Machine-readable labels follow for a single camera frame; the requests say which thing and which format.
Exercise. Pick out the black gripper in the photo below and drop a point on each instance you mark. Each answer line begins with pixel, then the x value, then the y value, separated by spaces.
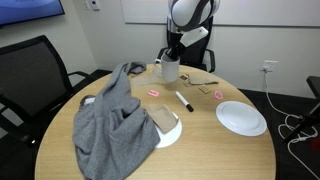
pixel 175 40

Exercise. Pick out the white ceramic mug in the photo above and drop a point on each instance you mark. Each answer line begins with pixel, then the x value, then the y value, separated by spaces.
pixel 170 70

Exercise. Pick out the white marker pen black cap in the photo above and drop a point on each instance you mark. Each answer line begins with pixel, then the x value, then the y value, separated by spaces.
pixel 183 100

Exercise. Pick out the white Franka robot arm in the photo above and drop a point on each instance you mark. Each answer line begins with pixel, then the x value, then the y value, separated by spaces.
pixel 191 13

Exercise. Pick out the yellow black tea packet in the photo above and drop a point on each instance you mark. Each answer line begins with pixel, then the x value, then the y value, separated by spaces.
pixel 184 77

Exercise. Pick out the pink sugar packet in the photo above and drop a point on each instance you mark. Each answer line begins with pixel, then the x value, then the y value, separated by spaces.
pixel 153 93
pixel 218 95

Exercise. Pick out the small brown sugar packet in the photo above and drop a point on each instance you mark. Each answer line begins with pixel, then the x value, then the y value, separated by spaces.
pixel 205 89

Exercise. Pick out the small white round plate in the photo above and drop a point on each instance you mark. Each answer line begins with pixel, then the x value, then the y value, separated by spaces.
pixel 170 135

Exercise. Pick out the large white round plate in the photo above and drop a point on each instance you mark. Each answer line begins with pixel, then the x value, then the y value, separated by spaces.
pixel 241 118

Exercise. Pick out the grey sweater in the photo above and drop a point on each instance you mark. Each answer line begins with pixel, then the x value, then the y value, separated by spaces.
pixel 113 126

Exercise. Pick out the black mesh office chair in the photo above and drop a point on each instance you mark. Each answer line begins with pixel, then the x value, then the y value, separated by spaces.
pixel 30 76

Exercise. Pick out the black stand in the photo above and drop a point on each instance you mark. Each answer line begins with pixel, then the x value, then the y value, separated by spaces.
pixel 313 115

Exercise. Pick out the white wall thermostat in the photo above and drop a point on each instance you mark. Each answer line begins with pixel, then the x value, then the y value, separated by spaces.
pixel 95 5

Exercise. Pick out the white wall outlet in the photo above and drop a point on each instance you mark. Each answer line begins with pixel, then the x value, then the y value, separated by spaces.
pixel 269 65

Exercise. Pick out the white light switch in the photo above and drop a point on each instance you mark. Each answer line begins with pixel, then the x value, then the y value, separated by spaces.
pixel 87 4

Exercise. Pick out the wall television screen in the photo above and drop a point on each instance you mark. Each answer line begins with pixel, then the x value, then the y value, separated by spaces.
pixel 26 10

